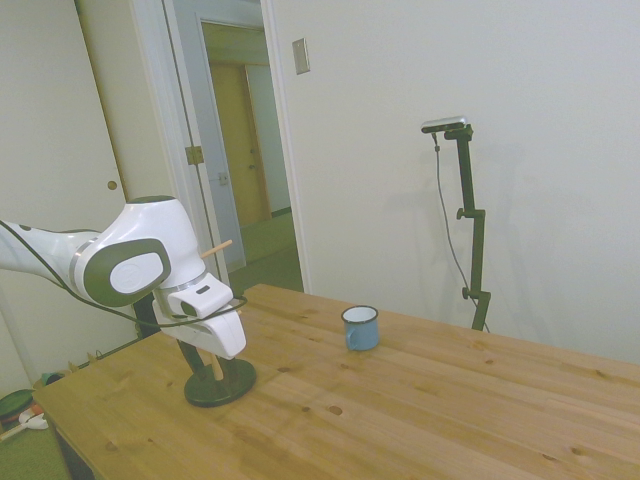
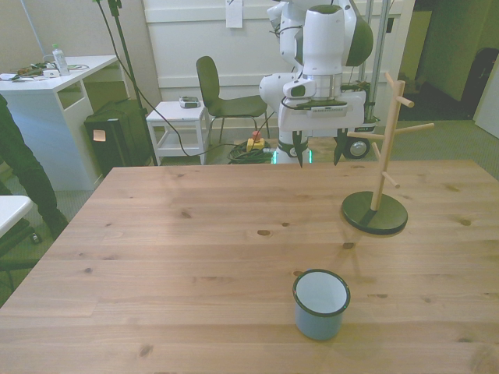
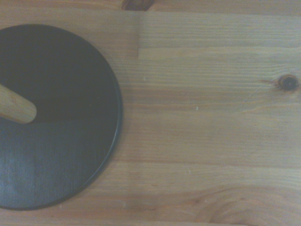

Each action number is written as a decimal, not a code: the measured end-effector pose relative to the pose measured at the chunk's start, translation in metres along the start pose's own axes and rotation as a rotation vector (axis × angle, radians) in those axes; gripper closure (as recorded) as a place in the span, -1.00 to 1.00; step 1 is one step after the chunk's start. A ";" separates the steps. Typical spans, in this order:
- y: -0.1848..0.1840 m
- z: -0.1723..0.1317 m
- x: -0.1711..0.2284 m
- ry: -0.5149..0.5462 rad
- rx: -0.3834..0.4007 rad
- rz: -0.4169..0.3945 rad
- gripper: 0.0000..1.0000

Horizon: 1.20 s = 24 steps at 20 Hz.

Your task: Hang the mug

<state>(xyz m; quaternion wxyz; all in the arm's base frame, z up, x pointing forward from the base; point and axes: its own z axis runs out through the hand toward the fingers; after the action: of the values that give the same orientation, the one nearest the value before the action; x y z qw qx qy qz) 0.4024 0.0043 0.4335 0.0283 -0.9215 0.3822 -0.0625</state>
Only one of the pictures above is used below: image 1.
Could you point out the brass door hinge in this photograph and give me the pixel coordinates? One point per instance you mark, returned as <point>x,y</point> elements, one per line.
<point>194,155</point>

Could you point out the wooden hallway door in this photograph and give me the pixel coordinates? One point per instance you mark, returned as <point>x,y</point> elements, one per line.
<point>240,150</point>

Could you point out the brown paper bag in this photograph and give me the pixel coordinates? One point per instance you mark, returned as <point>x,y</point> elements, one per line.
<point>60,372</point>

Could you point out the camera on black stand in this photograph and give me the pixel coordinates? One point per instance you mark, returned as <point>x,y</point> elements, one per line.
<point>445,220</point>

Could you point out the black-rimmed white enamel cup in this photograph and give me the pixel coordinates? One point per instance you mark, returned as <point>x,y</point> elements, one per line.
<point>361,335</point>

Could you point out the grey exterior camera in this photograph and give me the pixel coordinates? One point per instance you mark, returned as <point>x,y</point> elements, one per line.
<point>445,123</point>

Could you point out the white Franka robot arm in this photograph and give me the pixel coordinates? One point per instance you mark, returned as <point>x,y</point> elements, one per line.
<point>150,225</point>

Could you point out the metal wall plate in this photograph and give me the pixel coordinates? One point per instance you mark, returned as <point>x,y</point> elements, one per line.
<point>300,56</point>

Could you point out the white floor object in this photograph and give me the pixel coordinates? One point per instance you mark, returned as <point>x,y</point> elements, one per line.
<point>35,421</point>

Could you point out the green round floor item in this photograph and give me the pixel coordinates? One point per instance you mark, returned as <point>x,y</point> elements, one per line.
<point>15,405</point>

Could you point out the white open door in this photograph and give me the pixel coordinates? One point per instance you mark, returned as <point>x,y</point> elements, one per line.
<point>145,100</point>

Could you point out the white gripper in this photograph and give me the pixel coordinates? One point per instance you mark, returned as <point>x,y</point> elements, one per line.
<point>225,335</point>

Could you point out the black camera stand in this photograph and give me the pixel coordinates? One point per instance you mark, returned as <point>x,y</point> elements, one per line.
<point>472,215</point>

